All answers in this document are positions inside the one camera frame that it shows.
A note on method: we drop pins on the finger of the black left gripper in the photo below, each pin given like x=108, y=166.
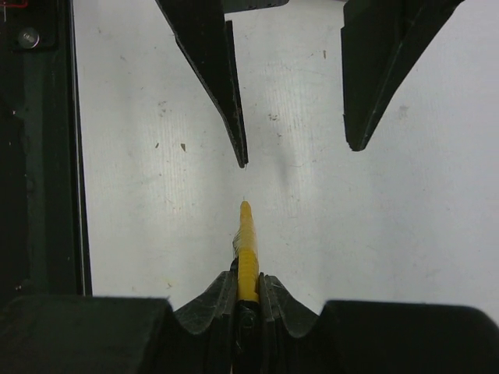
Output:
x=381, y=42
x=206, y=40

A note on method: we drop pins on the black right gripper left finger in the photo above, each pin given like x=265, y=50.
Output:
x=80, y=334

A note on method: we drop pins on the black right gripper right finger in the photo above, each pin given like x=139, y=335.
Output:
x=373, y=337

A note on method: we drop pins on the yellow utility knife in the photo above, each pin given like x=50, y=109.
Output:
x=246, y=253

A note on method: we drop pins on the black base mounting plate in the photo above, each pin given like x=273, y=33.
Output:
x=44, y=236

